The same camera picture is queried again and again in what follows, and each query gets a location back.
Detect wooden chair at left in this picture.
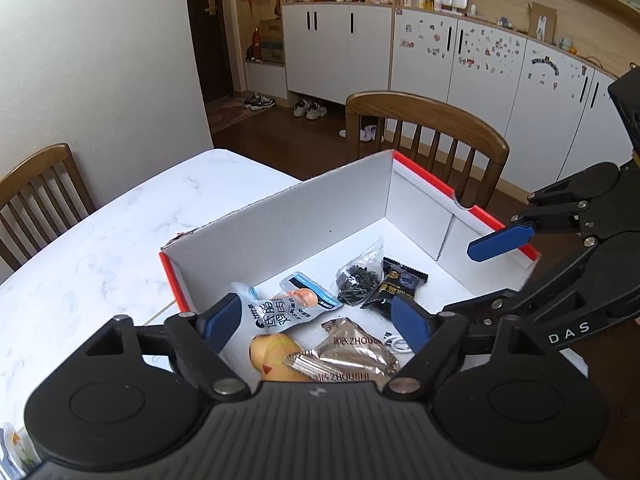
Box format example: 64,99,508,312
1,143,96,271

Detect white floor cabinets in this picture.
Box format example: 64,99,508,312
282,3,632,192

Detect brown silver snack bag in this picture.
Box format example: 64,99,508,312
282,318,400,389

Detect bag of black screws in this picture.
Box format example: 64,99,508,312
335,237,384,306

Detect wooden chair behind box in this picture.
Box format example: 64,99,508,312
344,90,511,212

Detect black white sneakers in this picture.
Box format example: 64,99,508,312
244,93,276,112

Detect black snack packet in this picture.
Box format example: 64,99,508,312
361,257,428,321

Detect white grey sneakers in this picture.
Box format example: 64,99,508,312
293,99,326,120

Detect red white cardboard box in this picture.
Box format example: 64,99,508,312
162,154,538,313

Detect yellow plush toy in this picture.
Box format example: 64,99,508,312
248,334,310,382

